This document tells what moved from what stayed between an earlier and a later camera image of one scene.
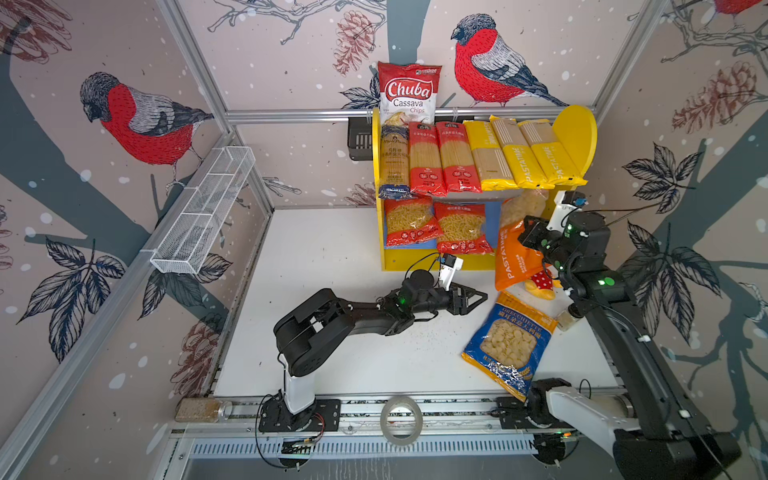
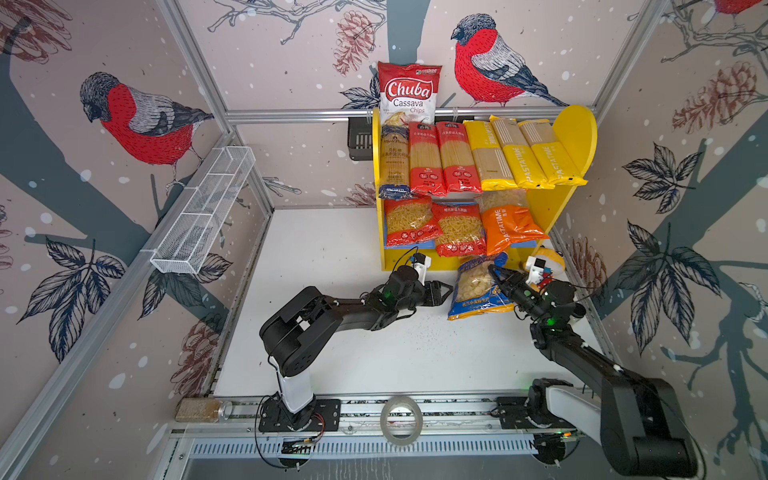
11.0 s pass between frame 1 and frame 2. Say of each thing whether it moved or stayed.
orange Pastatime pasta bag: moved
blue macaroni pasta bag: moved
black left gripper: moved
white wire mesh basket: stayed
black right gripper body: moved
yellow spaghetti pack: stayed
